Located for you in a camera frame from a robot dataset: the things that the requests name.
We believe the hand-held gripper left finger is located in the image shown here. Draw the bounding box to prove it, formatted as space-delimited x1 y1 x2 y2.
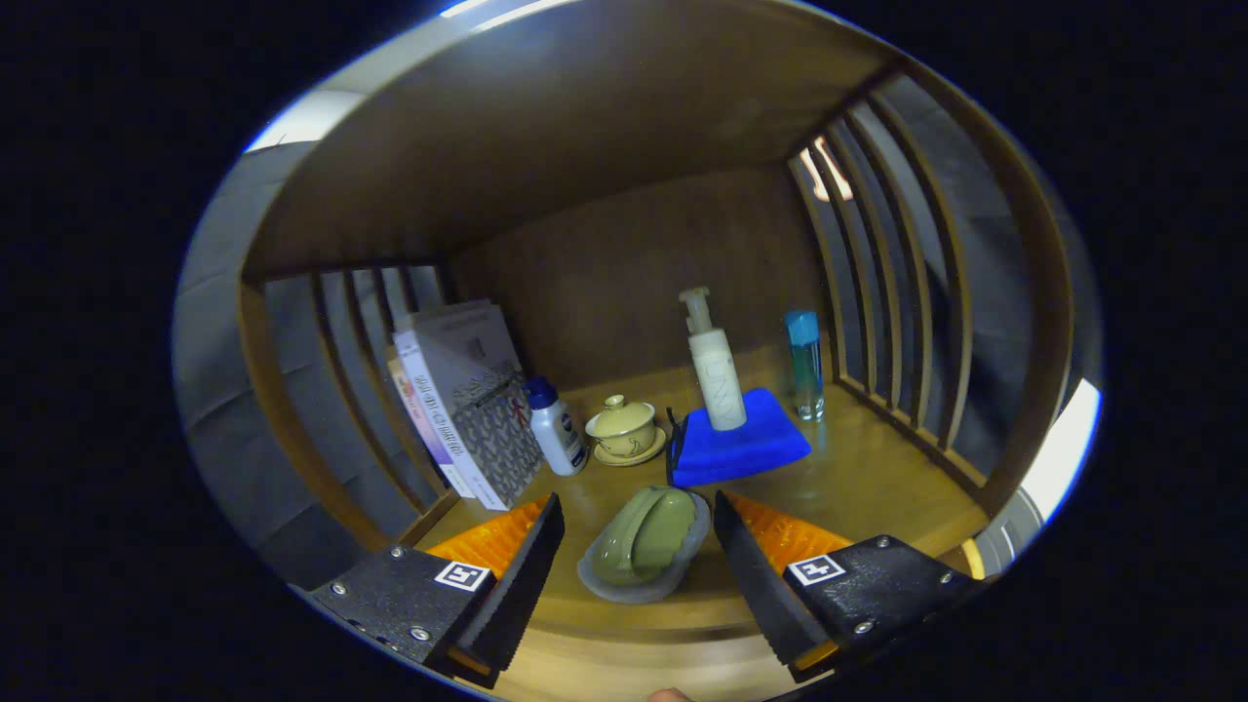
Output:
312 492 566 688

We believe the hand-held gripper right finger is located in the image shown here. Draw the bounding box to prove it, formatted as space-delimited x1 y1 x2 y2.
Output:
714 490 986 683

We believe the green scrubbing brush grey pad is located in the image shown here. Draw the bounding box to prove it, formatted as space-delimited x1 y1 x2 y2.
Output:
577 485 713 605

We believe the wooden cabinet countertop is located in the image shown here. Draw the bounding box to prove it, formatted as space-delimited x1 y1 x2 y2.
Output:
395 366 991 644

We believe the brown wooden cabinet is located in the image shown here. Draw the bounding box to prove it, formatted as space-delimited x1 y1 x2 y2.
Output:
239 0 1078 702

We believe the blue folded cloth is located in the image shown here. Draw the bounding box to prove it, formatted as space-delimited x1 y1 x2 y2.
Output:
666 388 812 488

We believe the small white bottle blue cap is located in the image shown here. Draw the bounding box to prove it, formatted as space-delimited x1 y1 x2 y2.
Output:
525 376 590 477

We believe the thick white patterned book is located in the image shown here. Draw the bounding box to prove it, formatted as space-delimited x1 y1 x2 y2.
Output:
400 300 544 512

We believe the purple spine book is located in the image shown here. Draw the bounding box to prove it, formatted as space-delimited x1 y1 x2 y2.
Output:
388 331 488 500

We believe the yellow lidded teacup with saucer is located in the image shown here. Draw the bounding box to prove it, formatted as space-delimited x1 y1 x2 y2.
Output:
585 394 668 467

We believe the white pump bottle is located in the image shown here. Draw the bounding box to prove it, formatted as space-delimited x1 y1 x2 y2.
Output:
680 286 749 432

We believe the blue glass bottle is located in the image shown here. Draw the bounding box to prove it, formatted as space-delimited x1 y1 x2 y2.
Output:
786 310 826 422

